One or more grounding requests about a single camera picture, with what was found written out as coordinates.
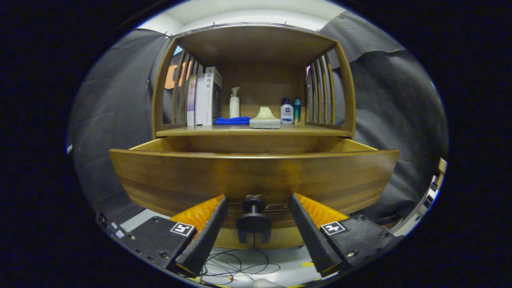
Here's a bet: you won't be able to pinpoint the wooden cabinet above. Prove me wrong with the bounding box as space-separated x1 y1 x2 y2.
151 24 356 249

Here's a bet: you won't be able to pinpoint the white lotion bottle blue cap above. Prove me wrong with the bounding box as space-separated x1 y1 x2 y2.
280 98 294 124

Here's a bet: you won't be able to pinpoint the grey portrait cover book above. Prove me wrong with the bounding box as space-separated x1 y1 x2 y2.
204 67 223 126

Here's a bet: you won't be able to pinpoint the blue folded cloth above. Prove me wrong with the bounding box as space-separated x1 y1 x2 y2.
214 116 251 125

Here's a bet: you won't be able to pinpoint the black drawer knob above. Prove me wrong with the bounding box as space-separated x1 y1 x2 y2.
236 195 272 244

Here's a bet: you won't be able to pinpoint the black cables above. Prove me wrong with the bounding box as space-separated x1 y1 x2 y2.
188 248 280 285

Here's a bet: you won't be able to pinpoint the wooden drawer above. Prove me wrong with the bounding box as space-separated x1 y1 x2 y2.
109 136 400 230

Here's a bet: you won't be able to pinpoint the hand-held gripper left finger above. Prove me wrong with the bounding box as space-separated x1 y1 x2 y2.
127 195 228 276

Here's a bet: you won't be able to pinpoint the white pump bottle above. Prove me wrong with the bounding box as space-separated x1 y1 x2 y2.
230 87 240 118

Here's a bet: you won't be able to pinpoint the white book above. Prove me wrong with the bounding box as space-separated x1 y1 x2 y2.
195 73 206 126

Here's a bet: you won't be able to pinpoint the purple book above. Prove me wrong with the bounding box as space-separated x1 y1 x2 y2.
186 75 197 127

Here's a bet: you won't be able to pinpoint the wooden countertop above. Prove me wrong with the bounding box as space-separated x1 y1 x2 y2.
156 124 352 138

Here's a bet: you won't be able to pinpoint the pale green dish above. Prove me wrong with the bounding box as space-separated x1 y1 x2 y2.
249 106 281 129

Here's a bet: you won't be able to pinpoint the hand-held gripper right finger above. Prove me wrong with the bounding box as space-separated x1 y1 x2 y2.
289 193 404 277

